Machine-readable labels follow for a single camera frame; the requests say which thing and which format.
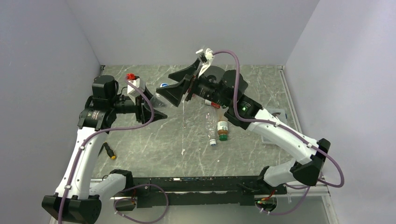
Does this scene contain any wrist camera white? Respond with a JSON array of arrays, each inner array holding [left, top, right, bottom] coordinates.
[[126, 73, 146, 102], [196, 48, 214, 77]]

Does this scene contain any clear plastic tray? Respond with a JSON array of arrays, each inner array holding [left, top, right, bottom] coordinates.
[[261, 107, 288, 145]]

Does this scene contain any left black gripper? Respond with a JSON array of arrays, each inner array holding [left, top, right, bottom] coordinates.
[[109, 84, 167, 124]]

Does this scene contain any blue Pocari Sweat cap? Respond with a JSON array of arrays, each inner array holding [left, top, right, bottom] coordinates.
[[160, 83, 169, 88]]

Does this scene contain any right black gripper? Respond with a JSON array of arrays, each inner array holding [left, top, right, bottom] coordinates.
[[156, 58, 231, 109]]

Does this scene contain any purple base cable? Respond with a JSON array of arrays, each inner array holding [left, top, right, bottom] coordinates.
[[113, 184, 170, 224], [255, 182, 313, 216]]

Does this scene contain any clear bottle white cap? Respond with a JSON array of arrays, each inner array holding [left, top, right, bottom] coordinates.
[[205, 107, 217, 146]]

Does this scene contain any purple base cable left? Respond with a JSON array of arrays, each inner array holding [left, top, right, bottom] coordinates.
[[113, 184, 170, 224]]

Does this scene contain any black round disc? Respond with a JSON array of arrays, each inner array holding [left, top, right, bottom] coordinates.
[[203, 66, 226, 83]]

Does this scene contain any black yellow screwdriver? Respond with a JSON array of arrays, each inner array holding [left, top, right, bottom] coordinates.
[[102, 142, 116, 160]]

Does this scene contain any black base frame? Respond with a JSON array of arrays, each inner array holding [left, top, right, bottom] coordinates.
[[116, 175, 287, 208]]

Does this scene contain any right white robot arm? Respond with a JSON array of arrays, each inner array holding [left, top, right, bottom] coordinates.
[[156, 60, 330, 194]]

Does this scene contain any aluminium rail right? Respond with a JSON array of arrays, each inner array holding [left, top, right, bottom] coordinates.
[[277, 65, 331, 197]]

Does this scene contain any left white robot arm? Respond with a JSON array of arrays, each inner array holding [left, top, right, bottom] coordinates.
[[42, 74, 167, 224]]

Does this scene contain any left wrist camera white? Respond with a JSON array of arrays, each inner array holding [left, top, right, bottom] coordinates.
[[126, 73, 146, 102]]

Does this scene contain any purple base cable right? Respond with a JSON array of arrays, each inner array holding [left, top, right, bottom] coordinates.
[[255, 182, 313, 216]]

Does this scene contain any brown bottle green cap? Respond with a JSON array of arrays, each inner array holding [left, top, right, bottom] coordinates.
[[217, 112, 229, 141]]

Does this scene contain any clear bottle red label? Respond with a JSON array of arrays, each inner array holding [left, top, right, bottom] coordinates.
[[204, 99, 220, 109]]

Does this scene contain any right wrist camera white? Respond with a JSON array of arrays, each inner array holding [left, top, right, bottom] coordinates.
[[196, 48, 214, 77]]

